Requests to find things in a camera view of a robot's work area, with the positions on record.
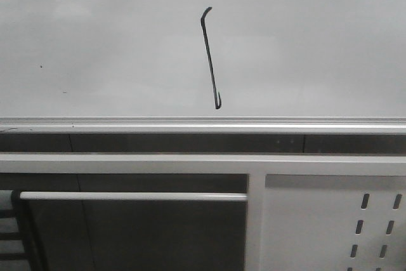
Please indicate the black drawn number one stroke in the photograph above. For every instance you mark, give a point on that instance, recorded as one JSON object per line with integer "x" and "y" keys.
{"x": 216, "y": 93}

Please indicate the white perforated metal panel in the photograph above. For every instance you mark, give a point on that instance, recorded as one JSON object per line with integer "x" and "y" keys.
{"x": 333, "y": 223}

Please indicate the white horizontal metal rod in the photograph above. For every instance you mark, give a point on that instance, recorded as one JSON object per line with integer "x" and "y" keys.
{"x": 133, "y": 196}

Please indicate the black slatted chair back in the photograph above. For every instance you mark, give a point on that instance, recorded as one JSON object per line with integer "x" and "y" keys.
{"x": 18, "y": 246}

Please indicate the white metal rack frame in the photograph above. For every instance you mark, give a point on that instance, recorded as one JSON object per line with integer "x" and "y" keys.
{"x": 256, "y": 166}

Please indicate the white whiteboard with aluminium frame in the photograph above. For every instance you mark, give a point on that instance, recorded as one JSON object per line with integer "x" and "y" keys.
{"x": 289, "y": 66}

